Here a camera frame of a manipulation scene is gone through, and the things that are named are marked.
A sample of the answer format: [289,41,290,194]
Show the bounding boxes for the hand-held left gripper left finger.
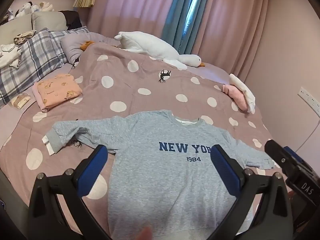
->
[26,144,112,240]

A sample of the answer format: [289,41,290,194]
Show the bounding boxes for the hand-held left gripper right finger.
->
[210,144,293,240]

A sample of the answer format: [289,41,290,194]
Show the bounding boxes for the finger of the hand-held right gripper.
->
[264,139,292,173]
[283,146,305,167]

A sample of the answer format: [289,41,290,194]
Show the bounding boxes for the grey printed sweatshirt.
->
[42,109,276,240]

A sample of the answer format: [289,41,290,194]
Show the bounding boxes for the folded orange bear-print clothes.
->
[32,74,83,112]

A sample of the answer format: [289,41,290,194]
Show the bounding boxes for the white crumpled clothes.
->
[0,44,23,69]

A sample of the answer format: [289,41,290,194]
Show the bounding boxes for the folded white cloth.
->
[229,73,256,113]

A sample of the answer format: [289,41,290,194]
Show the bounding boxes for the folded pink cloth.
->
[222,84,248,111]

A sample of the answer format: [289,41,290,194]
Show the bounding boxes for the small beige folded cloth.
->
[10,93,32,109]

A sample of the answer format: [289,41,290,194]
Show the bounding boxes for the mauve polka dot blanket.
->
[0,41,284,240]

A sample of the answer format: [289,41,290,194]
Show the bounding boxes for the orange plush toy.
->
[79,41,96,52]

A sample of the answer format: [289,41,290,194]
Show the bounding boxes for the plaid pillow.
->
[0,27,90,107]

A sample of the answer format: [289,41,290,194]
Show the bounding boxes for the lilac pillow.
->
[60,32,120,65]

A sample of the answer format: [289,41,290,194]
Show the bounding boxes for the pink curtain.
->
[192,0,272,82]
[77,0,181,42]

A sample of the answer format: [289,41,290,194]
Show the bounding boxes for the white goose plush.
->
[114,31,206,70]

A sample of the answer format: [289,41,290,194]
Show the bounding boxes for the beige printed cloth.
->
[13,29,37,46]

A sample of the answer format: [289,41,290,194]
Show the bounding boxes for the dark cloth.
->
[59,10,83,30]

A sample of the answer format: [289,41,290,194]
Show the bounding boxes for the beige headboard cushion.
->
[31,11,68,32]
[0,14,33,46]

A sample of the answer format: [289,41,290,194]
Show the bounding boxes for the blue curtain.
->
[161,0,213,56]

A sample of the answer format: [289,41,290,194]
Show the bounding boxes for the group of stuffed toys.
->
[6,1,55,18]

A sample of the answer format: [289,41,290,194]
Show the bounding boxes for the white wall socket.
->
[297,87,320,118]

